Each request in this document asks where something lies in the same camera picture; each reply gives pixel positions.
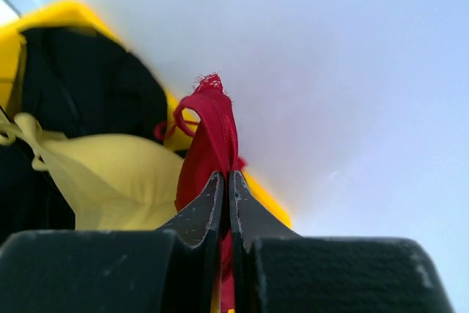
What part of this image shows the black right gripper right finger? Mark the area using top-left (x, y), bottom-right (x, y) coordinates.
top-left (229, 172), bottom-right (452, 313)

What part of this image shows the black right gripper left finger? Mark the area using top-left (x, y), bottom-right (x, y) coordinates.
top-left (1, 172), bottom-right (224, 312)

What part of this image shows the red lace bra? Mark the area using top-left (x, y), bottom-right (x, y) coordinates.
top-left (153, 73), bottom-right (247, 313)

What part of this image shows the yellow bra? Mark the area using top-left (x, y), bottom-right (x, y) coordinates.
top-left (1, 113), bottom-right (182, 230)

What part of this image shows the black bra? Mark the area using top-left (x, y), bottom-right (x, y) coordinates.
top-left (1, 26), bottom-right (167, 238)

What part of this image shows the yellow plastic bin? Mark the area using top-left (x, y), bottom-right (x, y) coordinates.
top-left (1, 0), bottom-right (292, 227)

